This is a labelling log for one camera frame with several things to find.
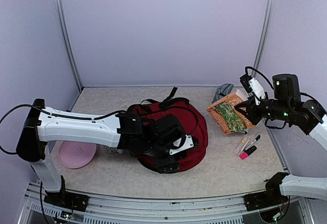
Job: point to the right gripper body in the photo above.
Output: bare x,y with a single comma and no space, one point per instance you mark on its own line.
256,117

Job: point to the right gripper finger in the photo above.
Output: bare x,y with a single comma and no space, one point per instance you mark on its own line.
242,113
243,105

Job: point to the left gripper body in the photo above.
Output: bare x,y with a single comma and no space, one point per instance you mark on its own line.
165,165

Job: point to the orange treehouse book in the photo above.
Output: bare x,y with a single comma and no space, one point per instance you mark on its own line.
226,116

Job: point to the red backpack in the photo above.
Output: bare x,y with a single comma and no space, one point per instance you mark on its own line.
162,123

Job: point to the white magazine booklet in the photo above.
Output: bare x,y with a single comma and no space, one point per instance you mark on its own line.
240,132

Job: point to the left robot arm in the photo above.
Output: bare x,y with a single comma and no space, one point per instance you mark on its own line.
120,129

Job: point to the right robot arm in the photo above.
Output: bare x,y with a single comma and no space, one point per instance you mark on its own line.
287,106

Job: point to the black white marker pen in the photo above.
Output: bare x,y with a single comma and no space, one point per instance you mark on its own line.
252,142

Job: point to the grey pencil pouch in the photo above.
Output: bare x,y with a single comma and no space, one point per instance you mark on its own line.
222,91

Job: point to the pink highlighter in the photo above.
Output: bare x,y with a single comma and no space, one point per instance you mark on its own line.
248,152

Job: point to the white patterned mug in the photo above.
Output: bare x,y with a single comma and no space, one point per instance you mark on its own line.
113,150

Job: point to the pink plate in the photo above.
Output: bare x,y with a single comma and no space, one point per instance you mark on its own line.
74,155

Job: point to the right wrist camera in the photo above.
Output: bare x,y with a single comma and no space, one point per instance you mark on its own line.
252,86

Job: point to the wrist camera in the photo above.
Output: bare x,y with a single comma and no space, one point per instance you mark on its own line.
252,86
182,144

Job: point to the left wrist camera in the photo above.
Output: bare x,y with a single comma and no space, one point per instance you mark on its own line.
182,144

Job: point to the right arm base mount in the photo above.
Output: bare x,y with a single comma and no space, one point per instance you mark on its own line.
261,200

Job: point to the right aluminium frame post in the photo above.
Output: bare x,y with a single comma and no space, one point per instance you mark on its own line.
264,33

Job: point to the aluminium frame post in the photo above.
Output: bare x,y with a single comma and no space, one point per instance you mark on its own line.
67,45
264,33

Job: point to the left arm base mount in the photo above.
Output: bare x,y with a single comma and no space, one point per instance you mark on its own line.
68,200

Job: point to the front aluminium rail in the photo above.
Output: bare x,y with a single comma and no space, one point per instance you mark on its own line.
113,209

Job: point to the left aluminium frame post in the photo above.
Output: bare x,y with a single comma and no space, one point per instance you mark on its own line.
67,45

